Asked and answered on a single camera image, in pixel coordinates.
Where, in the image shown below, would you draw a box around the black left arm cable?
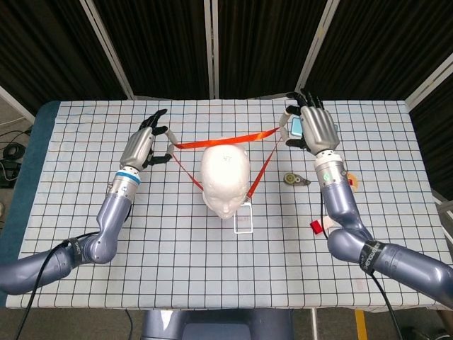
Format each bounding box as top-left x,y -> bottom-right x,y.
24,231 -> 100,340

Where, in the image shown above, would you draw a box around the clear white badge holder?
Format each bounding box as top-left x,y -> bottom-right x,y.
233,201 -> 255,234

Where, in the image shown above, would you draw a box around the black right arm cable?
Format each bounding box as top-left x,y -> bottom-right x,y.
320,196 -> 403,340

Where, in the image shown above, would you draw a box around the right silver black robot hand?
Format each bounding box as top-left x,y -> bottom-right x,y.
280,88 -> 340,155

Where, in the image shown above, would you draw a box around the round tape roll red label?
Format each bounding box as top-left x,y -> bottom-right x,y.
345,171 -> 360,194

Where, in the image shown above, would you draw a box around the light blue smartphone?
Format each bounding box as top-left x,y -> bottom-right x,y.
289,116 -> 341,139

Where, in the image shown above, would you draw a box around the small red white box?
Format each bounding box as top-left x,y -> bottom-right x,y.
309,216 -> 336,235

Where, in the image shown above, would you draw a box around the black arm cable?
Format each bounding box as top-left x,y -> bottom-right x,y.
24,231 -> 100,340
320,196 -> 403,340

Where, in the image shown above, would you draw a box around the grey correction tape dispenser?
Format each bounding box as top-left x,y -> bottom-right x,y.
282,171 -> 311,187

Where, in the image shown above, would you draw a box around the white black checkered tablecloth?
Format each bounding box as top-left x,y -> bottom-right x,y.
6,100 -> 449,311

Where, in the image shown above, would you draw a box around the grey-blue robot torso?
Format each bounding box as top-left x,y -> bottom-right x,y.
141,310 -> 294,340

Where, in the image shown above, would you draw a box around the black folding screen white frames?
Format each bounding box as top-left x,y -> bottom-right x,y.
0,0 -> 453,213

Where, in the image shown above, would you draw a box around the white foam mannequin head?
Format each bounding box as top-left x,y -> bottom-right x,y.
200,144 -> 251,220

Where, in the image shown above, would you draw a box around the black power adapter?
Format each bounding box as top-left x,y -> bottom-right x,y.
0,159 -> 21,188

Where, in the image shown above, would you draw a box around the thin black cable under table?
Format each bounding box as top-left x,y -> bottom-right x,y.
123,310 -> 134,340

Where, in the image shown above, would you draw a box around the coiled black floor cable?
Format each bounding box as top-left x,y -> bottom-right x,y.
1,129 -> 33,161

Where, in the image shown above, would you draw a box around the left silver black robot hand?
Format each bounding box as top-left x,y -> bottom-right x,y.
119,108 -> 177,171

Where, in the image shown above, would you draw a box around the orange lanyard strap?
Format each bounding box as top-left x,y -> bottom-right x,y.
168,127 -> 287,205

